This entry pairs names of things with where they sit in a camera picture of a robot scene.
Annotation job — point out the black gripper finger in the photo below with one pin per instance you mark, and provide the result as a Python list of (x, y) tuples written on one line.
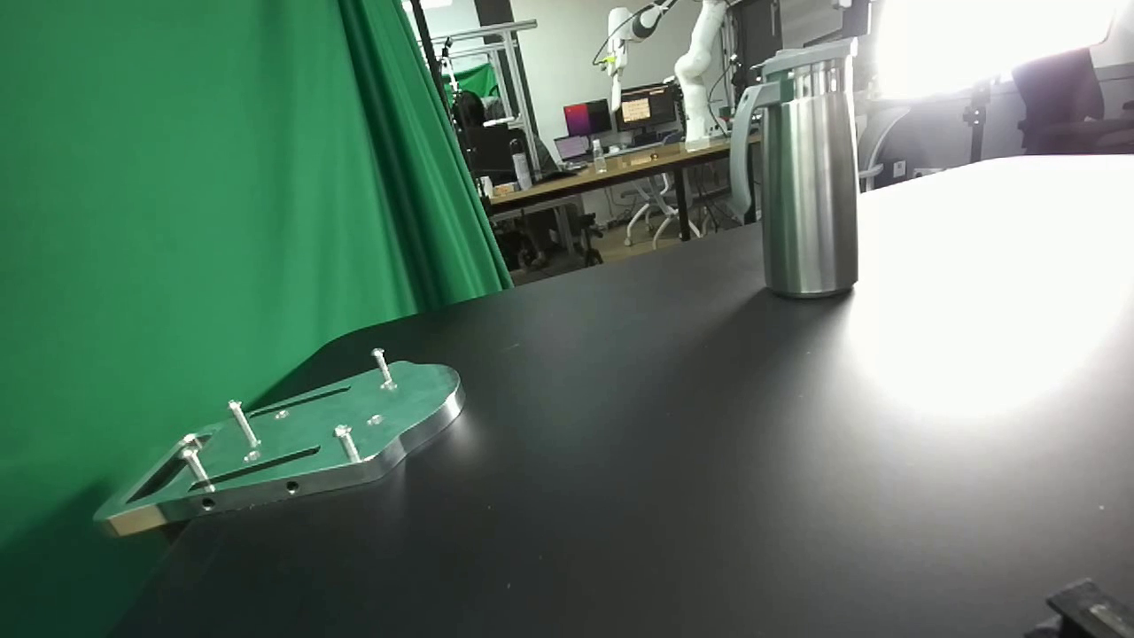
[(1084, 609)]

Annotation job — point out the silver steel cup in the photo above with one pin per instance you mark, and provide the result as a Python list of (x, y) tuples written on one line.
[(796, 169)]

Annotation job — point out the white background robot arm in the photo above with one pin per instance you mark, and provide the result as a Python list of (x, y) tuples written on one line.
[(689, 69)]

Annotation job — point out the black office chair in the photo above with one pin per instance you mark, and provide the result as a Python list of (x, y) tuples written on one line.
[(1062, 105)]

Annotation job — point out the wooden background desk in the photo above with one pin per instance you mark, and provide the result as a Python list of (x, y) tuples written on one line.
[(673, 161)]

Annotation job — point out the dark computer monitor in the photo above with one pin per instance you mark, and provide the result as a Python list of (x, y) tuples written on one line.
[(587, 119)]

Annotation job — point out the aluminium mounting plate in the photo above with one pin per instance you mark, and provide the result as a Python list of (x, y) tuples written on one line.
[(299, 451)]

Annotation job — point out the green backdrop curtain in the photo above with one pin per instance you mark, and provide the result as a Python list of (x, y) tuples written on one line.
[(197, 195)]

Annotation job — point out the steel screw post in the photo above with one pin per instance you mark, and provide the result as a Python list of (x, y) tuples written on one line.
[(244, 430), (347, 443), (192, 459), (383, 371)]

